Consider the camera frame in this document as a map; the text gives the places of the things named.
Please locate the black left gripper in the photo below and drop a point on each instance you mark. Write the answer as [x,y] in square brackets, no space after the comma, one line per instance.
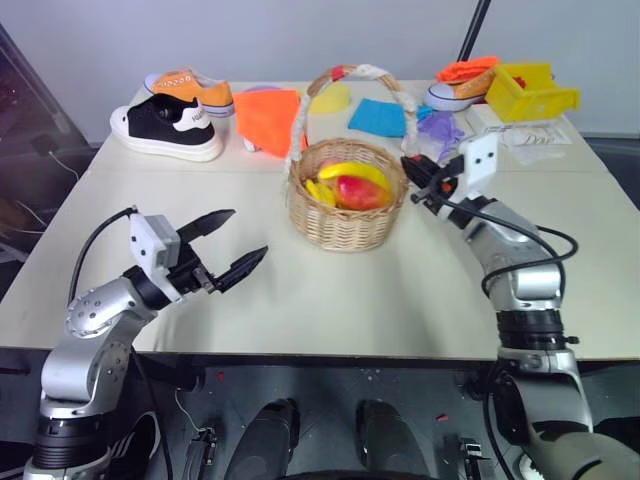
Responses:
[192,277]

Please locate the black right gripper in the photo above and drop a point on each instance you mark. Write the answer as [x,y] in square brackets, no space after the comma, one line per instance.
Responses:
[445,192]

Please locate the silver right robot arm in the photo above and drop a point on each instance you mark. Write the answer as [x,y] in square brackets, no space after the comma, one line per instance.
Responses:
[530,285]

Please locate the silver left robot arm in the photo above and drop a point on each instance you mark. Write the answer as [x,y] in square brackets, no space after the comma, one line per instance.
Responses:
[85,320]

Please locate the purple plastic glove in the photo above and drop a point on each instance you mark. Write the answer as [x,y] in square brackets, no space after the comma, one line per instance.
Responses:
[440,127]

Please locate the red yellow mango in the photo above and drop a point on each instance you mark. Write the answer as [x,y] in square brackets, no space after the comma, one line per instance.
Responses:
[360,195]

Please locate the blue cloth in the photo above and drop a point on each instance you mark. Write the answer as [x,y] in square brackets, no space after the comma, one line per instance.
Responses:
[377,117]

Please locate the orange sneaker with grey toe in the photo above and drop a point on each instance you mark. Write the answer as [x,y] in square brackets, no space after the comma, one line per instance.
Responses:
[450,95]

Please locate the small white object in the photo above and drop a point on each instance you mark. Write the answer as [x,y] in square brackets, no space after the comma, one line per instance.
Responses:
[250,146]

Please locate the small yellow banana bunch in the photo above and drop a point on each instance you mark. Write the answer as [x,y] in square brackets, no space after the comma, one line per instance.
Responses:
[320,191]

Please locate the clear plastic bag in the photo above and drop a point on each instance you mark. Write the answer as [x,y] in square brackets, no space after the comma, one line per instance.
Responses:
[530,135]

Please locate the crumpled orange cloth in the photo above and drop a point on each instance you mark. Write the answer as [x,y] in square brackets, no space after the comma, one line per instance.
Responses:
[465,70]

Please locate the yellow plastic box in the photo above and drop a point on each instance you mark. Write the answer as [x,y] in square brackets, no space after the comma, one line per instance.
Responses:
[520,100]

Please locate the large orange cloth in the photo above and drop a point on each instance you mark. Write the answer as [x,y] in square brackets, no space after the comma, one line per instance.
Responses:
[265,120]

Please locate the black and white sneaker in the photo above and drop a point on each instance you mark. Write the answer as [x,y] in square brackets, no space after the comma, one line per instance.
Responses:
[150,122]

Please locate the orange sneaker with print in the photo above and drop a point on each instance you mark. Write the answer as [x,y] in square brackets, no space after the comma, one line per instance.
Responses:
[215,95]

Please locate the black tripod pole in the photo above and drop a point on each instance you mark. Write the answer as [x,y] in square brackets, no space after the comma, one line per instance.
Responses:
[472,30]

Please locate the dark rounded shape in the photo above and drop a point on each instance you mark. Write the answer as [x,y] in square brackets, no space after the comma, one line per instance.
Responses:
[385,435]
[267,440]

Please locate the black clamp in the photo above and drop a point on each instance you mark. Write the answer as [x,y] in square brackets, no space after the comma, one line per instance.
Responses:
[202,447]
[472,455]

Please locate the black shoe with white stripes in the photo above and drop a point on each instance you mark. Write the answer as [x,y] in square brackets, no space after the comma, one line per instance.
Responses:
[130,445]

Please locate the olive rounded shape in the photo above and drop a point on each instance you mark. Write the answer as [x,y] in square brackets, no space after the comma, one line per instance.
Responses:
[575,457]

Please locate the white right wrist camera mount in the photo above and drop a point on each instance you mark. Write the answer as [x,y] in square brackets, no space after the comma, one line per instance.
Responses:
[480,162]

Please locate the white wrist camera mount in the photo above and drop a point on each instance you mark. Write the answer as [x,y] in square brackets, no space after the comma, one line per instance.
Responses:
[150,245]
[480,162]

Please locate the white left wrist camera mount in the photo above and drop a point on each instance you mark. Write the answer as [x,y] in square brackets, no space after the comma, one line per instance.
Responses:
[150,245]

